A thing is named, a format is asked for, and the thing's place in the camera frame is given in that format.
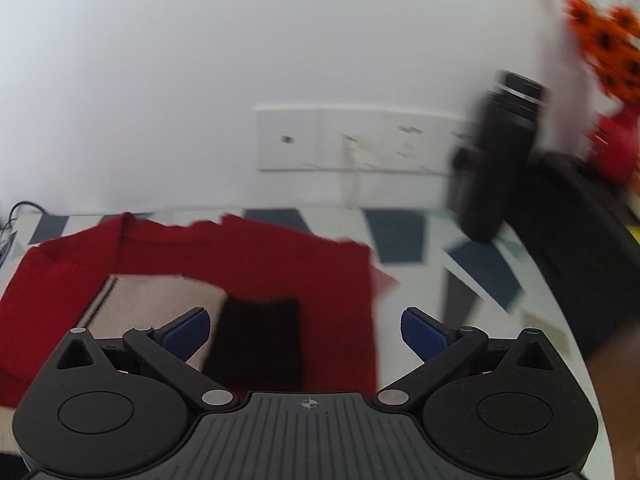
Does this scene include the black power cable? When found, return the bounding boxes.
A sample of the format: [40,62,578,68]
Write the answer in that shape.
[0,200,47,261]

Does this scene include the white wall socket panel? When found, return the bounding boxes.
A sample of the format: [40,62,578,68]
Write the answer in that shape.
[255,105,474,176]

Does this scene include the geometric pattern desk mat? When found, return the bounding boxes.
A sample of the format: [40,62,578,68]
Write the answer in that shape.
[19,206,616,480]

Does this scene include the black printer box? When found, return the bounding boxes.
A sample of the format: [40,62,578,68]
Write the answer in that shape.
[506,152,639,358]

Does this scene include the black thermos bottle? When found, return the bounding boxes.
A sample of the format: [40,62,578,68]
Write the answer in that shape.
[447,70,546,243]

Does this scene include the red vase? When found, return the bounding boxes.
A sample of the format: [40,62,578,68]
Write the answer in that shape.
[587,103,639,186]

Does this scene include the orange artificial flowers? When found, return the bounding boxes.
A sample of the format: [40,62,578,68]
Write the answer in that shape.
[564,0,639,104]

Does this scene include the white network cable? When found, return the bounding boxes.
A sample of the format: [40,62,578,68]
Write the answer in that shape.
[342,133,364,210]

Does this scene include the red beige knit cardigan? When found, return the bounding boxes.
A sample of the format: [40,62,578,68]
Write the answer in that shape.
[1,214,392,408]

